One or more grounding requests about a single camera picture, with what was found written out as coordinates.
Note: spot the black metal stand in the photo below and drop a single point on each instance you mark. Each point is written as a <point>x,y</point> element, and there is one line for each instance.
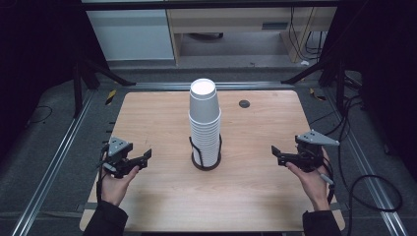
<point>77,88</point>
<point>340,88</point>

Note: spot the yellow and black tape strip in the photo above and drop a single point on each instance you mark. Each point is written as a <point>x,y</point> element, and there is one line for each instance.
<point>317,95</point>
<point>110,97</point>

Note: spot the small white floor object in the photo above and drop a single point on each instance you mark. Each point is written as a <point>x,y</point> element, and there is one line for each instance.
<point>305,62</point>

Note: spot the grey tape piece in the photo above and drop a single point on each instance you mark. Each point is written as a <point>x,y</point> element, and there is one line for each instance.
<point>86,206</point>
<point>341,206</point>

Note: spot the person's left hand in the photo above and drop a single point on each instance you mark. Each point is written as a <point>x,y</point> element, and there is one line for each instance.
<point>114,188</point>

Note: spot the stack of white paper cups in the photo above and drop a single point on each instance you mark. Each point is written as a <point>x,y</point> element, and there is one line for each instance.
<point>204,111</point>

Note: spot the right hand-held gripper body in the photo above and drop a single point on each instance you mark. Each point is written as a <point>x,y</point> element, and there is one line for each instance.
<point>309,154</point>

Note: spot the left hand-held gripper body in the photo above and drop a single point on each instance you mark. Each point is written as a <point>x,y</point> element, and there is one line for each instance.
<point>117,147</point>

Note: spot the aluminium floor rail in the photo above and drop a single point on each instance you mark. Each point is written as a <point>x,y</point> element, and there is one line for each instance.
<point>370,183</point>
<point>49,170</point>

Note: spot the black round table grommet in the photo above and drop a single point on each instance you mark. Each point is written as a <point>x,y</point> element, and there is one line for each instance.
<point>244,104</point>

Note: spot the white cabinet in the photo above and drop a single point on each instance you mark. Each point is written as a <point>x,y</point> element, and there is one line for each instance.
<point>131,34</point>

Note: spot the person's right hand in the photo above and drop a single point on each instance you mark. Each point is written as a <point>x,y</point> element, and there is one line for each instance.
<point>311,187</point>

